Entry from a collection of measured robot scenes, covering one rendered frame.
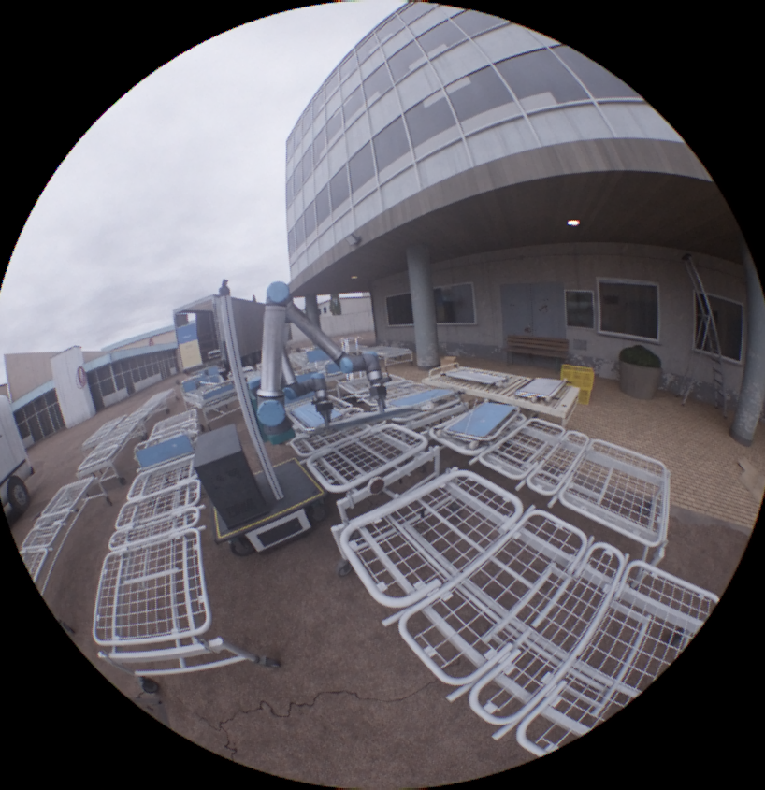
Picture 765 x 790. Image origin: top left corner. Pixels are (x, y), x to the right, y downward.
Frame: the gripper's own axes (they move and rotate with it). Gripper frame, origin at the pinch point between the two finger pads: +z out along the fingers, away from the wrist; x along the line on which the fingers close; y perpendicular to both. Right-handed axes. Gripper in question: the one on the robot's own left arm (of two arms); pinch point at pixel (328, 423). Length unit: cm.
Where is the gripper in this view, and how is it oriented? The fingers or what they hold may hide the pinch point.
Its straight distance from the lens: 158.4
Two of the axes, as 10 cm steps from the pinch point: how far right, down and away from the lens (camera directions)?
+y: 8.7, -2.5, -4.3
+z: 2.4, 9.7, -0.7
